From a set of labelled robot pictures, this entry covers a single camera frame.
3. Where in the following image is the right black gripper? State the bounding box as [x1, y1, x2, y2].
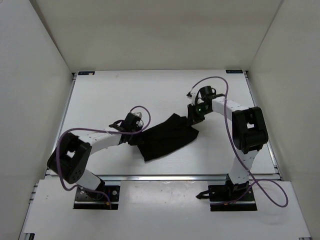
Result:
[186, 103, 212, 127]

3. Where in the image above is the black skirt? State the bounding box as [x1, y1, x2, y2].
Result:
[137, 113, 199, 162]

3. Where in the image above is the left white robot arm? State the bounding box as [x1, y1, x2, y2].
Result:
[47, 112, 143, 199]

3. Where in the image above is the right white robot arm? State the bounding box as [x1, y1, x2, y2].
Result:
[187, 86, 269, 200]

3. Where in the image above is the right blue label sticker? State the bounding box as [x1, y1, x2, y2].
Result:
[225, 69, 243, 74]

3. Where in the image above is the blue label sticker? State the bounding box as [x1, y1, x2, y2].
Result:
[225, 69, 243, 74]
[77, 71, 95, 76]

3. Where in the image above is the left blue label sticker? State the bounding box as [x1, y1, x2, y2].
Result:
[77, 71, 95, 76]

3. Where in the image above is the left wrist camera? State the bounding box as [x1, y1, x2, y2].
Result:
[133, 112, 143, 119]

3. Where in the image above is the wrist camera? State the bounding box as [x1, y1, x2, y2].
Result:
[186, 91, 199, 106]
[133, 112, 143, 119]

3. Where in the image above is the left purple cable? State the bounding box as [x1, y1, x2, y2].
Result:
[56, 105, 151, 191]

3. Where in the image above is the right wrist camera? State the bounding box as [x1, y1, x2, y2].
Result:
[186, 91, 199, 106]

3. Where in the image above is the aluminium rail front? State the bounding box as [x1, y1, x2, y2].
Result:
[101, 174, 227, 181]

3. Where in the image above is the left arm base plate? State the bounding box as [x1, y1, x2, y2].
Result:
[73, 181, 121, 210]

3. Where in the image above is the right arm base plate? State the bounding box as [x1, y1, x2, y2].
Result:
[196, 179, 258, 212]

